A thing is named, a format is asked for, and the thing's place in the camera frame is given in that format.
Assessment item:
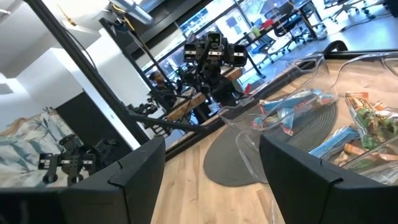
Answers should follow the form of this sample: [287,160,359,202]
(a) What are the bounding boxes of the grey round placemat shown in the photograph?
[203,102,339,187]

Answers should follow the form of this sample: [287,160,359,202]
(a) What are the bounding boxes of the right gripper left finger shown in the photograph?
[0,135,167,224]

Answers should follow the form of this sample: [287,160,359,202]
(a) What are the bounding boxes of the black wall panel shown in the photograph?
[55,90,150,156]

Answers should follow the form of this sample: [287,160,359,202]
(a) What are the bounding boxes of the black office desk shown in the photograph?
[244,0,321,78]

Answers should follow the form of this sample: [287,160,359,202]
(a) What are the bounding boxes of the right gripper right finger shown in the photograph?
[259,134,398,224]

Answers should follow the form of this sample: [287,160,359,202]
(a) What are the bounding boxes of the background wooden table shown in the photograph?
[166,67,245,122]

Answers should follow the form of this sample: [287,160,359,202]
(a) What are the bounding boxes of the blue chocolate chip granola bar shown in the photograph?
[309,126,360,158]
[261,89,338,110]
[278,107,296,137]

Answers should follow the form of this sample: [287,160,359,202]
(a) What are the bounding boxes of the black aluminium rig frame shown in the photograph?
[24,0,398,162]

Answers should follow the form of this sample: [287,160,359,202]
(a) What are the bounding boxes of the painted landscape panel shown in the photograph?
[0,108,83,188]

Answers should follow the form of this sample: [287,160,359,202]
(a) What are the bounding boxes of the black office chair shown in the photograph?
[323,0,386,24]
[273,12,312,44]

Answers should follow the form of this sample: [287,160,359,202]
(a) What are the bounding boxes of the clear plastic bin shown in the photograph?
[235,124,398,224]
[334,51,398,156]
[217,54,340,138]

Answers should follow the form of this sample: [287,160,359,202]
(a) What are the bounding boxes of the person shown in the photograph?
[148,70,178,108]

